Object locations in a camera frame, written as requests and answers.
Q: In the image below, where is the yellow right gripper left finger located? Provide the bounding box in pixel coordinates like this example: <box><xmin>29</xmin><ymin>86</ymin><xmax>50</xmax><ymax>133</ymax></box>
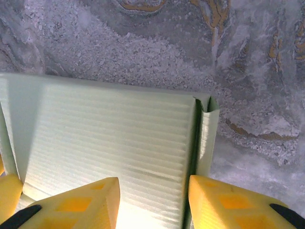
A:
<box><xmin>3</xmin><ymin>177</ymin><xmax>121</xmax><ymax>229</ymax></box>

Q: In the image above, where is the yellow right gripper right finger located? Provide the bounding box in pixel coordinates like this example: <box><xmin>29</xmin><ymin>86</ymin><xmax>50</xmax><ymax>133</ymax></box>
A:
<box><xmin>189</xmin><ymin>175</ymin><xmax>305</xmax><ymax>229</ymax></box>

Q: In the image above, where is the pale green paper box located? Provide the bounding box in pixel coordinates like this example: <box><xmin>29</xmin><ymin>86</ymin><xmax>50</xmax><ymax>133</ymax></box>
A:
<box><xmin>0</xmin><ymin>73</ymin><xmax>219</xmax><ymax>229</ymax></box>

